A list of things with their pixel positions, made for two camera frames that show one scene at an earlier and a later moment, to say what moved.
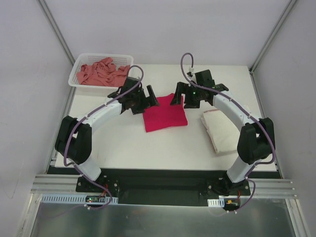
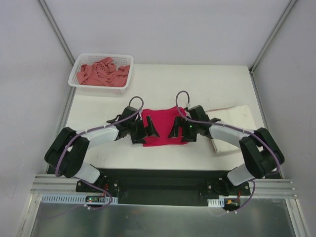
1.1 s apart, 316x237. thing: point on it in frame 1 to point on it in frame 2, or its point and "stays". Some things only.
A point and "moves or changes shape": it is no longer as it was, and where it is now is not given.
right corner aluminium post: x=290 y=5 stays
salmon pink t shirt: x=103 y=72 stays
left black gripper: x=143 y=102 to x=139 y=131
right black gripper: x=185 y=95 to x=185 y=130
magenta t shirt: x=165 y=115 moves or changes shape
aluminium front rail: x=263 y=187 stays
